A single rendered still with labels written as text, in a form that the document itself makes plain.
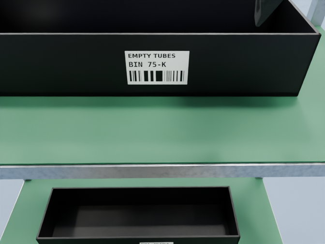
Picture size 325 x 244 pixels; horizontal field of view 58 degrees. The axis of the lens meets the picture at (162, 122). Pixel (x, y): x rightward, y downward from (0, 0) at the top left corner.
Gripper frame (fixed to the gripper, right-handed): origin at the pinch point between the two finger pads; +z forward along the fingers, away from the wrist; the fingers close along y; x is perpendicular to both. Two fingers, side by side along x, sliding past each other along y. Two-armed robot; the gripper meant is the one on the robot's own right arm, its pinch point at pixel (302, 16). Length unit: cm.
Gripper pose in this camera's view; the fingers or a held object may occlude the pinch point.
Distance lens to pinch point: 37.7
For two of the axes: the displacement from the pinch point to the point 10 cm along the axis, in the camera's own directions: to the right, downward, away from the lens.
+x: 0.1, 9.3, -3.6
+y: -10.0, 0.0, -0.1
